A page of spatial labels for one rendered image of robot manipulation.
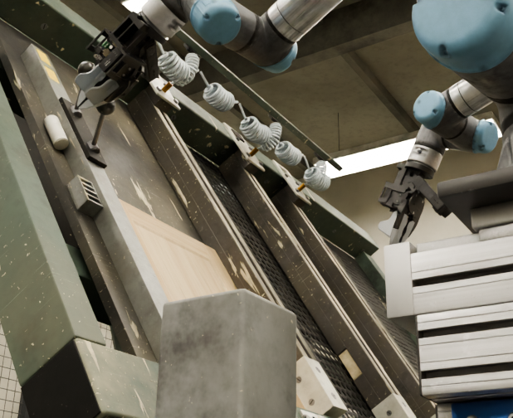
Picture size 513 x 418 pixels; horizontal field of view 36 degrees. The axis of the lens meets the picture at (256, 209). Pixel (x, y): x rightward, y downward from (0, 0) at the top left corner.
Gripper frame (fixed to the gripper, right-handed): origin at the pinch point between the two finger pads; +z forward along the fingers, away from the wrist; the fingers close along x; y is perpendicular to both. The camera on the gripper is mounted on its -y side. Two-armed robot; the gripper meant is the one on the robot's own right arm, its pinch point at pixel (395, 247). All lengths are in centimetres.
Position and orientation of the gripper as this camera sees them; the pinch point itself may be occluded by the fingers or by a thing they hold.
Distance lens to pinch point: 184.3
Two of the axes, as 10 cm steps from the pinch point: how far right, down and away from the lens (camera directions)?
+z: -4.1, 9.0, -1.3
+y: -7.4, -2.4, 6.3
